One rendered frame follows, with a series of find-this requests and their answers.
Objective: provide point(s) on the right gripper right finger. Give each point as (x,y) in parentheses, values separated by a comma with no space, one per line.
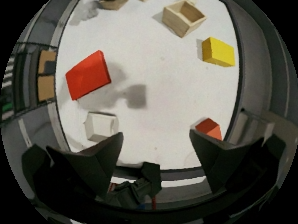
(220,160)

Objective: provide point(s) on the red flat rectangular block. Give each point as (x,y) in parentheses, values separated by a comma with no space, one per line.
(88,75)

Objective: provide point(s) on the yellow rectangular block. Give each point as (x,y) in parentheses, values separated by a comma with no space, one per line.
(217,52)

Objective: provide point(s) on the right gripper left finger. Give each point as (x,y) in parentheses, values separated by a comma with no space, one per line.
(94,166)

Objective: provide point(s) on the orange cube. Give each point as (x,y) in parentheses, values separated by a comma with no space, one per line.
(210,127)

